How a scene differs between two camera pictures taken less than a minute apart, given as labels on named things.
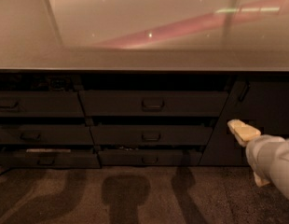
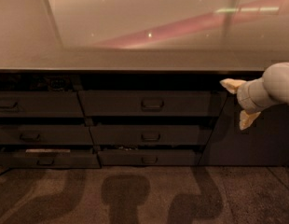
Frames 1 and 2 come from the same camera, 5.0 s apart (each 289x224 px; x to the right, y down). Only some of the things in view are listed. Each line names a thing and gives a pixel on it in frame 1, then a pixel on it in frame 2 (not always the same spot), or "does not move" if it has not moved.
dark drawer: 86,160 does not move
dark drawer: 150,157 does not move
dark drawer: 154,103 does not move
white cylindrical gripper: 258,154 → 242,97
